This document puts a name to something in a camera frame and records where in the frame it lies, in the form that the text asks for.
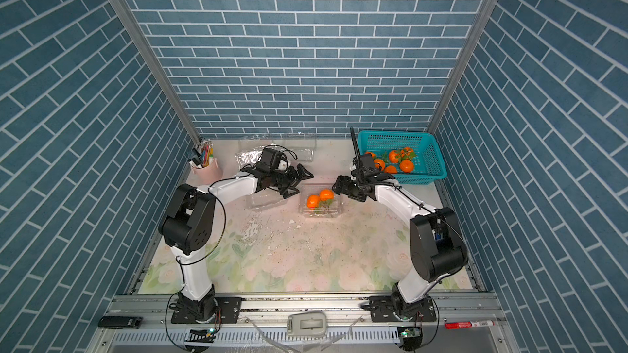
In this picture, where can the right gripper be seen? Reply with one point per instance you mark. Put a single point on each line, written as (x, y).
(342, 186)

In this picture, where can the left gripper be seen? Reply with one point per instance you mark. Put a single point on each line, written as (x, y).
(293, 179)

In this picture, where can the orange front container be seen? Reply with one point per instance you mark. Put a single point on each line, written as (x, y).
(313, 201)
(326, 195)

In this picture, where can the clear clamshell container front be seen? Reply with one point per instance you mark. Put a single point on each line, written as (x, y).
(327, 209)

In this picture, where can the orange back container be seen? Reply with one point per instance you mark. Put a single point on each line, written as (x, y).
(406, 166)
(391, 169)

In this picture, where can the teal plastic basket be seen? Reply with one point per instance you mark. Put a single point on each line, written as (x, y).
(414, 158)

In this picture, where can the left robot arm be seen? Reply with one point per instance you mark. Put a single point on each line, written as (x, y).
(189, 222)

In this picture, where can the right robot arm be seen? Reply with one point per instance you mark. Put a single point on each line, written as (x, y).
(437, 248)

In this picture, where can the pink pen cup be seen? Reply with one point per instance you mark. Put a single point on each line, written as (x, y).
(208, 174)

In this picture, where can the pens in cup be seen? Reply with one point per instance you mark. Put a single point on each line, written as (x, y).
(202, 155)

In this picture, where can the red marker pen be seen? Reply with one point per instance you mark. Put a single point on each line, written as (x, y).
(469, 324)

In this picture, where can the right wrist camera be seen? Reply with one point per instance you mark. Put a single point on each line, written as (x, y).
(355, 170)

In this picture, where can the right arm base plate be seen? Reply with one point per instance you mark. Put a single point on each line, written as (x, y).
(392, 308)

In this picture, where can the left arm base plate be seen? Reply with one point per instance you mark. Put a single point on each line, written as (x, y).
(215, 310)

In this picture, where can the black device on rail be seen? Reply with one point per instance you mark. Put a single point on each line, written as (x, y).
(118, 322)

